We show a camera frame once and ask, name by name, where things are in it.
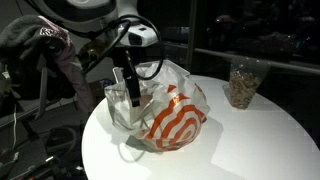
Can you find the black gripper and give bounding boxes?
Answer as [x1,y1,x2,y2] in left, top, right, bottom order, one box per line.
[111,47,141,107]

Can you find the white orange plastic shopping bag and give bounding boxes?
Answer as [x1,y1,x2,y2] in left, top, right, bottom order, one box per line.
[105,62,210,151]

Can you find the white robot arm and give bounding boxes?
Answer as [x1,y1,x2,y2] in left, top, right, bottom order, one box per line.
[25,0,161,107]

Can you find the dark and pink clothes pile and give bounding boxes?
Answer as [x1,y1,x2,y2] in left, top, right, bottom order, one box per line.
[0,15,95,113]

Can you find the clear bag of snacks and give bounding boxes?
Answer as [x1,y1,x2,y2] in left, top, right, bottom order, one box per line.
[222,59,271,110]

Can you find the white round table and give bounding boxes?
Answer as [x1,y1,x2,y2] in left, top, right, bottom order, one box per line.
[82,75,320,180]

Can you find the window railing bar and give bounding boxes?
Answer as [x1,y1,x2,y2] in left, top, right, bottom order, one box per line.
[194,48,320,75]

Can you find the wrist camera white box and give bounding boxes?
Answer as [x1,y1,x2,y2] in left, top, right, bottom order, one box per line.
[120,24,158,47]

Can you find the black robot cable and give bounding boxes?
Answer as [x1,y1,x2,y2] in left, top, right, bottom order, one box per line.
[81,14,166,81]

